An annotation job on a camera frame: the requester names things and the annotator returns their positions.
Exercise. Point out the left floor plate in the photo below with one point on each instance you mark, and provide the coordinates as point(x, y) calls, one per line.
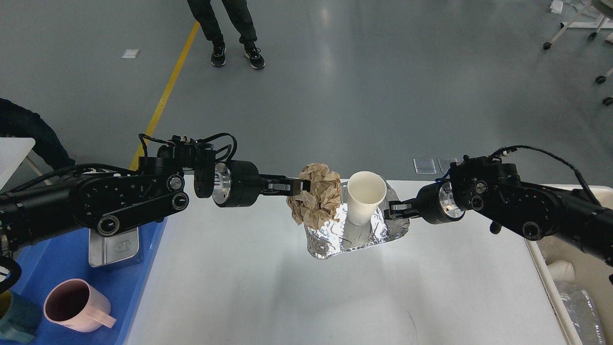
point(425, 166)

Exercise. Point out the blue plastic tray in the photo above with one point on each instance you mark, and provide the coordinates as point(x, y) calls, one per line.
point(50, 262)

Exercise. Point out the white cart frame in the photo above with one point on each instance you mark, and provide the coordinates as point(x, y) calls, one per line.
point(603, 20)

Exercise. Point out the brown paper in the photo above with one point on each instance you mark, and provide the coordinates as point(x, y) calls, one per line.
point(319, 205)

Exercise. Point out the pink ribbed mug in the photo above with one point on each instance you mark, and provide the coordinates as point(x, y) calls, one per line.
point(77, 305)

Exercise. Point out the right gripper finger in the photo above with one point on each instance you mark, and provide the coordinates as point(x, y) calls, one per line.
point(407, 206)
point(392, 215)

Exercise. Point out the white paper cup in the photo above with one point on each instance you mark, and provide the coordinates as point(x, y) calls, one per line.
point(365, 191)

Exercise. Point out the standing person right shoe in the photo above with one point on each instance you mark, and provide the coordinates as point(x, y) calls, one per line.
point(255, 58)

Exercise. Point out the teal mug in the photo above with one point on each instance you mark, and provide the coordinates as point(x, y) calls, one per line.
point(19, 319)

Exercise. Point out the standing person left shoe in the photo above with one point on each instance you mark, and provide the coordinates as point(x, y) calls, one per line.
point(218, 57)

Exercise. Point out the floor plate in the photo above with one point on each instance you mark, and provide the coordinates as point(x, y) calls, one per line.
point(425, 166)
point(445, 163)

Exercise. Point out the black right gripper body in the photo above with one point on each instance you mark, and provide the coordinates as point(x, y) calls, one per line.
point(435, 204)

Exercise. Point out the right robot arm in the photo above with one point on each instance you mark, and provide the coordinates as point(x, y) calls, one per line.
point(494, 189)

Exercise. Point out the clear plastic in bin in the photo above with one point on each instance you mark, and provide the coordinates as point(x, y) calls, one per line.
point(582, 312)

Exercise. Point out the beige plastic bin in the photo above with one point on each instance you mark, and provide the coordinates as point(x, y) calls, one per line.
point(590, 273)

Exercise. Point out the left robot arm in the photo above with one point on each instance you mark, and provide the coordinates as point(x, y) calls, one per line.
point(112, 200)

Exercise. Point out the right floor plate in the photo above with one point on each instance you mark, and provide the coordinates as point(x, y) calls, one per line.
point(445, 163)

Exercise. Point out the standing person shoe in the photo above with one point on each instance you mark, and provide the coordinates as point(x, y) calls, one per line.
point(218, 57)
point(255, 58)

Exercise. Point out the white cup in bin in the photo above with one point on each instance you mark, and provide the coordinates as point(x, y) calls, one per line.
point(561, 271)

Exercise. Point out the seated person leg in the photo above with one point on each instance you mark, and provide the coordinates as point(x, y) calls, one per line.
point(20, 122)

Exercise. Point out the aluminium foil tray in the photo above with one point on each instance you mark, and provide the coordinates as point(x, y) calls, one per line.
point(341, 236)

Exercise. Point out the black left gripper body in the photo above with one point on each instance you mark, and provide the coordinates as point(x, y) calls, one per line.
point(237, 183)

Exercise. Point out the stainless steel rectangular container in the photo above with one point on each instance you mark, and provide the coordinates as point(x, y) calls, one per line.
point(119, 251)

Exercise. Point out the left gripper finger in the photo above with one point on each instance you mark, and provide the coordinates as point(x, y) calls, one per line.
point(282, 182)
point(282, 190)

